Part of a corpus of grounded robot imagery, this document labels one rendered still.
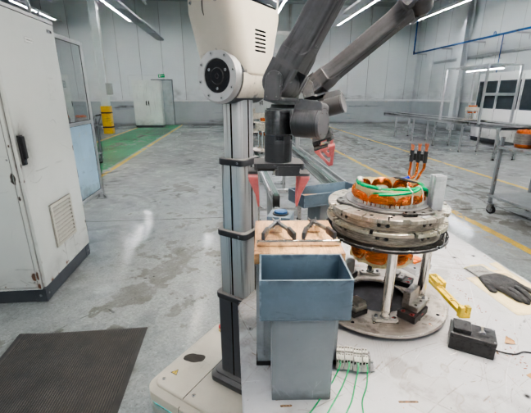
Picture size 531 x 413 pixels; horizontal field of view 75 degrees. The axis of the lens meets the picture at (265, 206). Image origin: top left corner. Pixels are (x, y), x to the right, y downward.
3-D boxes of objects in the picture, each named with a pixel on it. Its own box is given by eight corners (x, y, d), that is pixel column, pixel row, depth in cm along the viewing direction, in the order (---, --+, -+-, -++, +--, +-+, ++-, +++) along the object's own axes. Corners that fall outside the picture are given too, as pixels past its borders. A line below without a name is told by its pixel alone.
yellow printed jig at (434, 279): (472, 318, 97) (474, 307, 96) (459, 318, 97) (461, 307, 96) (436, 279, 118) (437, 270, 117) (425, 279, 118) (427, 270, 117)
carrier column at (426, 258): (426, 298, 102) (437, 233, 96) (418, 298, 102) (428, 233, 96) (422, 294, 105) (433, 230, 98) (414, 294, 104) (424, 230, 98)
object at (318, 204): (340, 249, 140) (345, 180, 131) (357, 260, 131) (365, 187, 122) (287, 260, 130) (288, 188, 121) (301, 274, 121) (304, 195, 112)
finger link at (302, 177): (308, 210, 73) (310, 166, 70) (274, 211, 73) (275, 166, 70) (303, 201, 79) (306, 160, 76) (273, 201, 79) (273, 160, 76)
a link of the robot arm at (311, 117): (286, 79, 74) (265, 70, 66) (338, 79, 68) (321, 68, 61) (280, 136, 76) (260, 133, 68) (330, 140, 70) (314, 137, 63)
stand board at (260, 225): (345, 264, 72) (346, 253, 71) (254, 264, 72) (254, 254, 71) (327, 229, 91) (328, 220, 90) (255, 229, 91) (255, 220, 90)
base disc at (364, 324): (477, 338, 87) (478, 335, 87) (323, 339, 86) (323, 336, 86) (413, 265, 124) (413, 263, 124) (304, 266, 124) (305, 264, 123)
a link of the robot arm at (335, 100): (311, 90, 117) (301, 81, 110) (344, 79, 111) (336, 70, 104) (315, 124, 116) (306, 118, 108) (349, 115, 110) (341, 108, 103)
